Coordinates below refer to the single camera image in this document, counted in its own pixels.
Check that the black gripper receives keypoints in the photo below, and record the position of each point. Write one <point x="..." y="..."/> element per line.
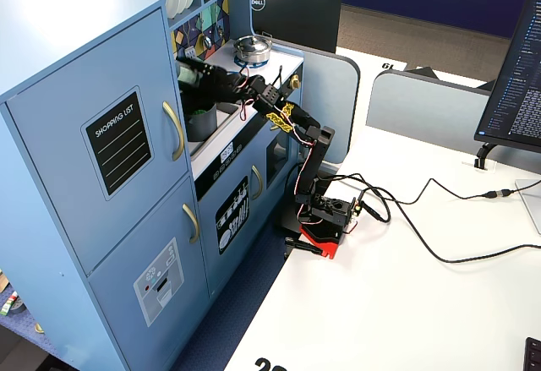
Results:
<point x="210" y="77"/>

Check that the grey salt shaker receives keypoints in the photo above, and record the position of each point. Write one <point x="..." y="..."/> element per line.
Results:
<point x="188" y="73"/>

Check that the black red robot base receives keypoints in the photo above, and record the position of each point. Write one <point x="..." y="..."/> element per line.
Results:
<point x="325" y="231"/>

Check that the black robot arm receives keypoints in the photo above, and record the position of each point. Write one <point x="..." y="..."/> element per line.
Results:
<point x="315" y="151"/>

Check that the grey toy sink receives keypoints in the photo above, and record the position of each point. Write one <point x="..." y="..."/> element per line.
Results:
<point x="226" y="113"/>

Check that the small green object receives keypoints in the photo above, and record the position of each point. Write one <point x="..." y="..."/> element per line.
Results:
<point x="199" y="111"/>

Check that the steel pot with lid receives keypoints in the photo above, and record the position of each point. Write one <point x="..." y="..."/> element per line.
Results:
<point x="253" y="47"/>

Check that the steel ladle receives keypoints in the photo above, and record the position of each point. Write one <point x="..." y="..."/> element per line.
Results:
<point x="206" y="41"/>

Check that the steel slotted spatula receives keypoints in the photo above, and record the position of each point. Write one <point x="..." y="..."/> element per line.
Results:
<point x="190" y="53"/>

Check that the grey plastic pot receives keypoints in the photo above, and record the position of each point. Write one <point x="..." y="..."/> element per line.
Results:
<point x="203" y="128"/>

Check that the steel hanging spoon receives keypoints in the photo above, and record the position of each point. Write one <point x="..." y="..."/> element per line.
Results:
<point x="220" y="29"/>

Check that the yellow tape wrap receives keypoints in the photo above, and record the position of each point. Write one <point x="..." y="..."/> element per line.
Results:
<point x="279" y="119"/>

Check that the gold stove knob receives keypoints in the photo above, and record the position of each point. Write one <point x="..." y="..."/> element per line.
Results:
<point x="295" y="81"/>

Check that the black control panel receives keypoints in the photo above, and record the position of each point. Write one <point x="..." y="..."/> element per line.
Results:
<point x="220" y="164"/>

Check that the blue oven door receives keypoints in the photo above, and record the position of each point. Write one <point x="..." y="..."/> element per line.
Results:
<point x="277" y="151"/>

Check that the black Dell monitor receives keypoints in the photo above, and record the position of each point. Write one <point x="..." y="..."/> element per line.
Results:
<point x="296" y="16"/>

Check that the grey desk partition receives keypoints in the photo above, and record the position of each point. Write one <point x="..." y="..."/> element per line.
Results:
<point x="422" y="109"/>
<point x="329" y="105"/>

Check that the black shopping list board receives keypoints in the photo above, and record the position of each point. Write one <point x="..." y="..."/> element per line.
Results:
<point x="120" y="143"/>

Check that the blue toy kitchen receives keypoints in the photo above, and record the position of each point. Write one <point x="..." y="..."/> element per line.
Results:
<point x="63" y="28"/>

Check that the blue dishwasher door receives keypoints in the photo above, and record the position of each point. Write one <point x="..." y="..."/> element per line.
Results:
<point x="232" y="261"/>

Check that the black table clamp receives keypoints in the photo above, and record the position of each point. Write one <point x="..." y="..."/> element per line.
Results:
<point x="302" y="245"/>

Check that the blue fridge door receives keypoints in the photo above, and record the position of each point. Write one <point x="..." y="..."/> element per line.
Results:
<point x="50" y="143"/>

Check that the blue freezer door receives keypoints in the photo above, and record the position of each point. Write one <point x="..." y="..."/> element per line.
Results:
<point x="118" y="303"/>

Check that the monitor showing code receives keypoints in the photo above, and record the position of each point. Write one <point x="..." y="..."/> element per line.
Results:
<point x="515" y="71"/>

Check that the grey tape roll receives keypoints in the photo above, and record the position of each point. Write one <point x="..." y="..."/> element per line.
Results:
<point x="14" y="305"/>

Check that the silver flat stand plate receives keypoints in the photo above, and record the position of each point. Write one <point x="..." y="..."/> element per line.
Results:
<point x="530" y="206"/>

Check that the black keyboard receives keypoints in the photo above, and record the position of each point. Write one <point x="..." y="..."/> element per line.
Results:
<point x="533" y="356"/>

